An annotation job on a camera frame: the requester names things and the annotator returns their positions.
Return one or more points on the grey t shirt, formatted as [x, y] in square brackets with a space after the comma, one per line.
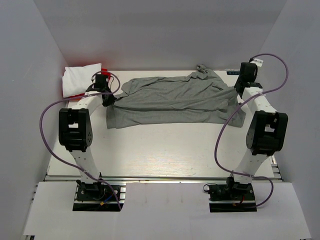
[200, 97]

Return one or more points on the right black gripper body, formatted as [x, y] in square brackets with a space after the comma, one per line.
[238, 81]

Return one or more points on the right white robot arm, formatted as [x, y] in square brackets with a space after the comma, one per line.
[267, 130]

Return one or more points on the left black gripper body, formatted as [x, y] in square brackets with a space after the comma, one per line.
[111, 99]

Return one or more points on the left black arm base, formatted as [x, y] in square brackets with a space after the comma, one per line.
[98, 197]

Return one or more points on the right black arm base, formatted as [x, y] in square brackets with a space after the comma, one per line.
[223, 199]

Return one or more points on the aluminium table rail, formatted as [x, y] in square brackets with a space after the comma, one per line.
[141, 178]

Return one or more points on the red folded t shirt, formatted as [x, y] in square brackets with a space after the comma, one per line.
[106, 71]

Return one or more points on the blue table label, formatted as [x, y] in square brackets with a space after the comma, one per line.
[234, 73]

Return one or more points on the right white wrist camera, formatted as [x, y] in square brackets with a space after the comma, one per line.
[258, 62]

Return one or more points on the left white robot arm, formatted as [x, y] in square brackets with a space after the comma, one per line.
[75, 129]

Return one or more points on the white folded t shirt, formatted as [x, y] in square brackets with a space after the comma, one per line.
[75, 80]

